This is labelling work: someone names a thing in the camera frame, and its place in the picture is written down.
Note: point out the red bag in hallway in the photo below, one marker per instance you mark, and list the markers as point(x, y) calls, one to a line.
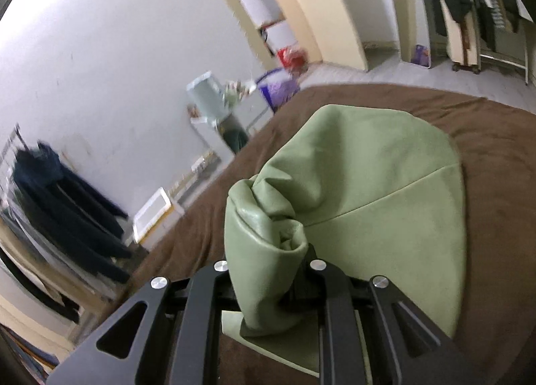
point(294, 60)

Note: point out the metal clothes rack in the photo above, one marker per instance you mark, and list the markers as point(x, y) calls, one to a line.
point(512, 49)

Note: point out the white flat box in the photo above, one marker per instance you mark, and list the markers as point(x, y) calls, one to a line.
point(155, 219)

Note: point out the dark navy hanging clothes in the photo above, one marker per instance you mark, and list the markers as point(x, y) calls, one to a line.
point(70, 213)

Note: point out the pale green humidifier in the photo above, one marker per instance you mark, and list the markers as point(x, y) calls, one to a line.
point(207, 94)

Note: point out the cream open door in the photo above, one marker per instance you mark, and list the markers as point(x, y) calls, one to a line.
point(334, 32)

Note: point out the brown bed blanket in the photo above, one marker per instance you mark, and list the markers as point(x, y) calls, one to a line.
point(497, 143)

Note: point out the green zip-up jacket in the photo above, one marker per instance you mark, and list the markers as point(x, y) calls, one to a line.
point(373, 192)

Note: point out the clothes hanging on rack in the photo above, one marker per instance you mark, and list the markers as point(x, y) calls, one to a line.
point(499, 16)

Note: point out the standing floor mirror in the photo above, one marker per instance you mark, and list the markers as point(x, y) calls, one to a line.
point(413, 32)

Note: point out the white power strip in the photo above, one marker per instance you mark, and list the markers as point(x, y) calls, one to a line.
point(204, 162)

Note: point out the white bedside cabinet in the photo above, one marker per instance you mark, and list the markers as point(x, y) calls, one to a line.
point(228, 136)

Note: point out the beige suitcase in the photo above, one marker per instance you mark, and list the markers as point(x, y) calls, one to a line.
point(463, 41)

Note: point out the purple plastic bag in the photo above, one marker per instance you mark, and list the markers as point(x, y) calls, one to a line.
point(277, 86)

